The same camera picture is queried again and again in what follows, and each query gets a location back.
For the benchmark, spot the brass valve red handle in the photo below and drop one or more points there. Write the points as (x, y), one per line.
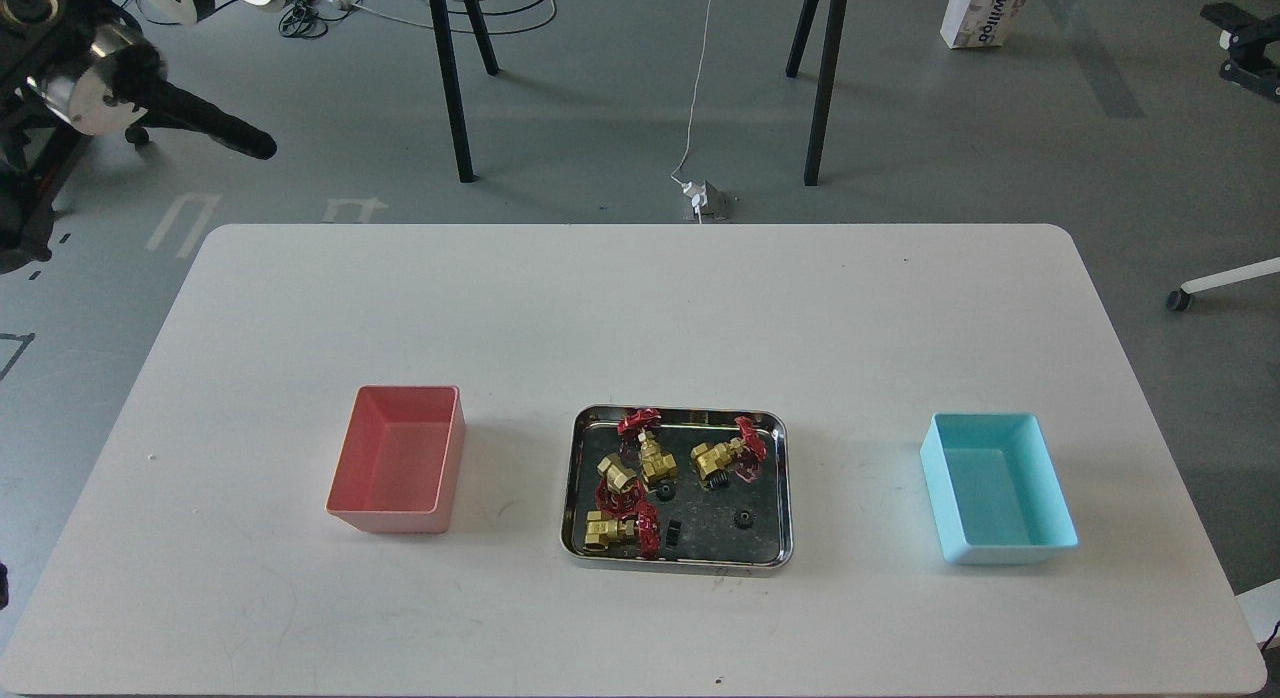
(656, 463)
(743, 455)
(602, 531)
(620, 490)

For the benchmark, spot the shiny metal tray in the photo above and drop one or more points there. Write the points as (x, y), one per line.
(709, 539)

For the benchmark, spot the pink plastic box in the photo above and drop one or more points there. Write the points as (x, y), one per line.
(398, 468)

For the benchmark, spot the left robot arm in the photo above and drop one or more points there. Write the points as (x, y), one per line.
(74, 70)

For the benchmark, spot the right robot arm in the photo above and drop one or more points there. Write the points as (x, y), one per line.
(1245, 38)

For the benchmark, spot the black gear under valve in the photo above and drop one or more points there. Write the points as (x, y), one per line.
(716, 480)

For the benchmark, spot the black gear lower tray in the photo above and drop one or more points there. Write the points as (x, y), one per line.
(672, 534)

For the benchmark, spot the light blue plastic box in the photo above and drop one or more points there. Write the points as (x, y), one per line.
(995, 495)

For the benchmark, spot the white cardboard box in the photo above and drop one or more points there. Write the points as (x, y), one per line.
(979, 23)

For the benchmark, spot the right black table leg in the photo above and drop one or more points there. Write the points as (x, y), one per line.
(833, 33)

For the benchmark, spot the black table leg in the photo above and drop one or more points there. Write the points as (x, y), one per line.
(833, 33)
(442, 30)

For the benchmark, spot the left black table leg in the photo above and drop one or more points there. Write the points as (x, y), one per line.
(442, 30)

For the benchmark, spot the inner left black leg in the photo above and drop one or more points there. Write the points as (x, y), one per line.
(476, 18)

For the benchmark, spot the inner right black leg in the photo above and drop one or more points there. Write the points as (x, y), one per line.
(802, 33)

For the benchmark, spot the white chair base leg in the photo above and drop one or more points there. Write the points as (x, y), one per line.
(1183, 297)

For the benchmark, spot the brass valve top red handle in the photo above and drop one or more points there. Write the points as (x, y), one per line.
(656, 463)

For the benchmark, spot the brass valve bottom red handle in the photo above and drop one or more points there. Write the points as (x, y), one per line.
(602, 531)

